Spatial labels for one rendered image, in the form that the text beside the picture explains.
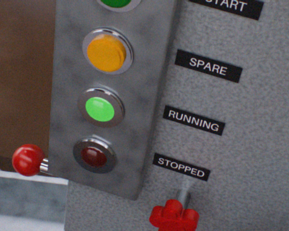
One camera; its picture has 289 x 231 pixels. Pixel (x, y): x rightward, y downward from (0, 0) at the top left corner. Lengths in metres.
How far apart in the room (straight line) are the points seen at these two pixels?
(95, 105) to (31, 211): 0.42
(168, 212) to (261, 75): 0.13
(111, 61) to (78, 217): 0.21
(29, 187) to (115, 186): 0.35
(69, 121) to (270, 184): 0.16
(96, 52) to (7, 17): 2.57
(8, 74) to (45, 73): 0.15
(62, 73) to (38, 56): 2.29
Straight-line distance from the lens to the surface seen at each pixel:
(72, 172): 0.50
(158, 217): 0.48
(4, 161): 1.16
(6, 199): 0.87
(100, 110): 0.44
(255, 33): 0.40
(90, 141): 0.47
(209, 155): 0.47
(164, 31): 0.39
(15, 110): 2.46
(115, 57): 0.40
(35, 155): 0.59
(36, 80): 2.60
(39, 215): 0.84
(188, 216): 0.48
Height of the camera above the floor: 1.65
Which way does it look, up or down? 41 degrees down
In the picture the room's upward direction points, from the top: 11 degrees clockwise
